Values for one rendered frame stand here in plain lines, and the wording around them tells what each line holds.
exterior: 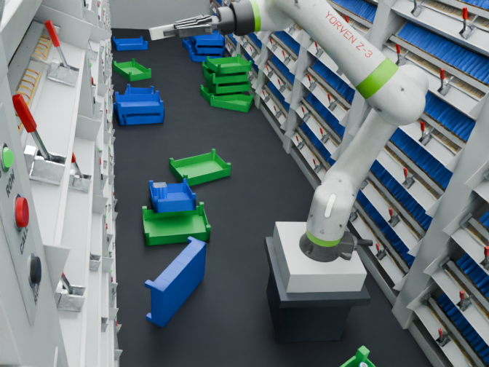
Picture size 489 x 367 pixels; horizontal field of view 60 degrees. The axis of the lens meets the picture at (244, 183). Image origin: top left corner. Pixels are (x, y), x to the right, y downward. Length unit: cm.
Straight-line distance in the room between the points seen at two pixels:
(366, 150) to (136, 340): 105
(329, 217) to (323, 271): 19
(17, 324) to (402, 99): 106
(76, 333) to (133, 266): 136
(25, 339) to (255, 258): 175
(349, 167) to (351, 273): 36
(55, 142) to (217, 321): 129
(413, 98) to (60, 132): 89
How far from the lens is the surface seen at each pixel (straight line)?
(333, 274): 147
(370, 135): 142
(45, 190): 47
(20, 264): 26
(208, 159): 264
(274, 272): 154
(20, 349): 27
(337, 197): 137
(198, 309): 177
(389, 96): 118
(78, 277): 65
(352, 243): 152
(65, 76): 71
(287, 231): 158
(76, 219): 74
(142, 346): 167
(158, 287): 157
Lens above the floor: 137
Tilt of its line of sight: 34 degrees down
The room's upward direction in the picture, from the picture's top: 7 degrees clockwise
